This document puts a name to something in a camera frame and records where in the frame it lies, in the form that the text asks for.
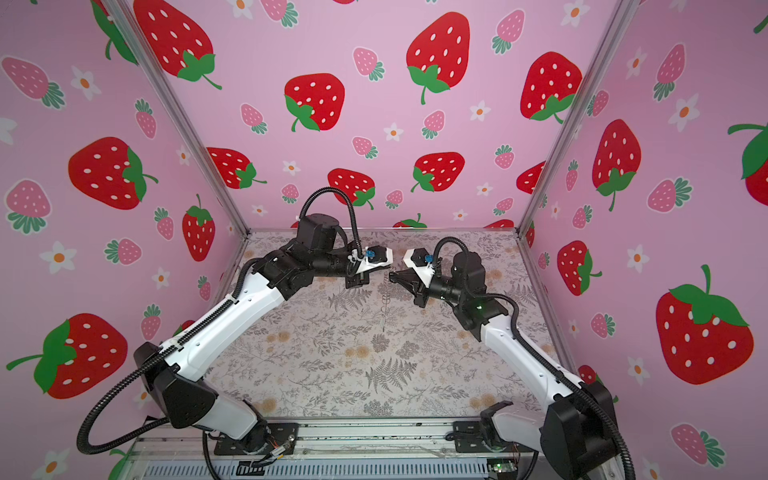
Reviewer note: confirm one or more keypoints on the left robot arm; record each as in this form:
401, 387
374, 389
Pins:
176, 381

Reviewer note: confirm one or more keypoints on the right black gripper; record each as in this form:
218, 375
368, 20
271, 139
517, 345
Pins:
419, 290

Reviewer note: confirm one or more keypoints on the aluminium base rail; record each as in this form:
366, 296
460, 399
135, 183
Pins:
332, 448

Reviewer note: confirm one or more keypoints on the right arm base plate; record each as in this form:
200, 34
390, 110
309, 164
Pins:
471, 436

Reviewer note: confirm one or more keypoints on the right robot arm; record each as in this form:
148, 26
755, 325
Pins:
578, 431

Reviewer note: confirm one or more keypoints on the right aluminium corner post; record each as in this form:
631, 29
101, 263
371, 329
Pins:
615, 30

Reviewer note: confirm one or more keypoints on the left aluminium corner post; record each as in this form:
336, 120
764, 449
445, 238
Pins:
129, 28

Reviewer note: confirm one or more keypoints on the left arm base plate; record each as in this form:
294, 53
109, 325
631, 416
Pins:
261, 441

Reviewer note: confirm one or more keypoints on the aluminium corner post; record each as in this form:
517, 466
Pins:
129, 28
615, 30

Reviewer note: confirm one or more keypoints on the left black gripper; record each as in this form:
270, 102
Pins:
357, 281

